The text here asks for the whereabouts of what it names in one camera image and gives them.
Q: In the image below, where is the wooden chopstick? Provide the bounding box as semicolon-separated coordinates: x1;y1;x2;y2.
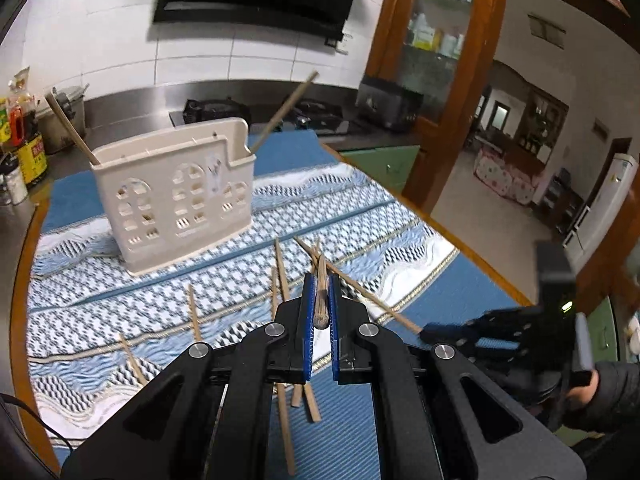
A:
314;254;330;330
44;92;101;167
188;284;203;342
269;264;298;477
294;236;421;335
250;70;319;155
118;333;148;386
274;240;321;422

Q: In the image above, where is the right hand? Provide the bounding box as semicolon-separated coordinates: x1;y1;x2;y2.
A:
565;368;600;411

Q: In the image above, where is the wooden chopstick on cloth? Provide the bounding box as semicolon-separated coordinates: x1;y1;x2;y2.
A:
188;284;203;342
274;240;321;422
294;236;421;335
314;254;330;330
118;333;148;386
269;264;298;477

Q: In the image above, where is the white refrigerator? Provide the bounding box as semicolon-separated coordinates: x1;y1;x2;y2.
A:
563;154;638;273

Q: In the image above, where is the green cabinet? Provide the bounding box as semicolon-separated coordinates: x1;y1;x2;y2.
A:
341;145;419;195

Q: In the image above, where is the blue patterned table cloth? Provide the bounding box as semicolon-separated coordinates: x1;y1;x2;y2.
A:
26;132;512;458

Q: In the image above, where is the white plastic utensil holder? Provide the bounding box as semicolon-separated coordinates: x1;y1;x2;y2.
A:
91;117;256;275

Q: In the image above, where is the black appliance box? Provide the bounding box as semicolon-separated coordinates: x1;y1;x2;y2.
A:
356;75;423;133

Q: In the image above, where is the black gas stove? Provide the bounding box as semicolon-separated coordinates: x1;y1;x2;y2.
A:
169;98;348;136

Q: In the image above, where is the small white jar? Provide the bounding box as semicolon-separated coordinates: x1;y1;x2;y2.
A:
1;157;28;205

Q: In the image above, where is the steel pot with lid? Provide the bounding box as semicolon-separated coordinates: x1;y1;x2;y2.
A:
34;83;91;156

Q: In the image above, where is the wooden door frame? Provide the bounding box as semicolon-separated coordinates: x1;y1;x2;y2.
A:
366;0;506;212

